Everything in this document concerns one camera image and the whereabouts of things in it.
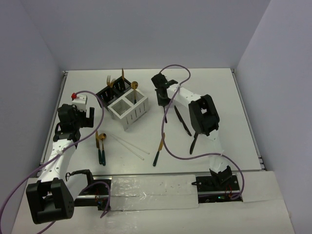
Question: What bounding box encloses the white utensil caddy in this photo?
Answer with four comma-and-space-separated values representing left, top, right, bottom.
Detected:
108, 89, 149, 131

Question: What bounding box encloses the white chopstick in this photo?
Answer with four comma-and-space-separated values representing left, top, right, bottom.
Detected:
111, 135, 145, 160
112, 134, 150, 154

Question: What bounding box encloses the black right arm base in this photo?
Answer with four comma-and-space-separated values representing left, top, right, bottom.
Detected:
191, 168, 243, 203

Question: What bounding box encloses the black knife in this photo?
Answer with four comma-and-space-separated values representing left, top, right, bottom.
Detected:
189, 133, 198, 155
174, 106, 192, 136

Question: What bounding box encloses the black knife lower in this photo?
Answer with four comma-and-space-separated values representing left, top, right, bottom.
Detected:
189, 133, 198, 155

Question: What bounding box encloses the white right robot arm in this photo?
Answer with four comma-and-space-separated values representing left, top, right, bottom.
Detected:
151, 73, 233, 191

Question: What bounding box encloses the gold fork green handle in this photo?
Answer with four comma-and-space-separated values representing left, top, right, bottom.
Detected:
106, 75, 111, 87
110, 78, 116, 88

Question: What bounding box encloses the aluminium table rail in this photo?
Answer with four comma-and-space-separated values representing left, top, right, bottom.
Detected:
39, 71, 68, 166

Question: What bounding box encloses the black knife upper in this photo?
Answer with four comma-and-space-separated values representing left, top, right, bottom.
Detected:
174, 106, 192, 136

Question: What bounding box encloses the white chopstick lower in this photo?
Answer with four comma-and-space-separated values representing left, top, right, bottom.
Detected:
111, 135, 145, 160

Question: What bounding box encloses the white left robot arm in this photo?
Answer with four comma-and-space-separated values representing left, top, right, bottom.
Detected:
26, 104, 96, 224

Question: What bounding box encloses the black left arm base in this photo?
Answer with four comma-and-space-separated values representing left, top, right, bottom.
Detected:
65, 169, 111, 213

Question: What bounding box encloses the gold spoon green handle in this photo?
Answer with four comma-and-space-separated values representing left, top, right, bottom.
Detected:
99, 133, 106, 166
131, 81, 138, 104

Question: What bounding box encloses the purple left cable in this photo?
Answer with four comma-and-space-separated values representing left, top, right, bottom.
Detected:
0, 90, 112, 234

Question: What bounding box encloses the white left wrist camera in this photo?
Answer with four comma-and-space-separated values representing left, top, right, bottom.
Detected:
71, 93, 88, 112

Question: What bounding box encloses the black utensil caddy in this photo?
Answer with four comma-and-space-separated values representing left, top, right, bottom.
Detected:
96, 77, 131, 110

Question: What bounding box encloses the white chopstick upper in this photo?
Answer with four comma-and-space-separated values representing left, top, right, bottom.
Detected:
112, 134, 150, 154

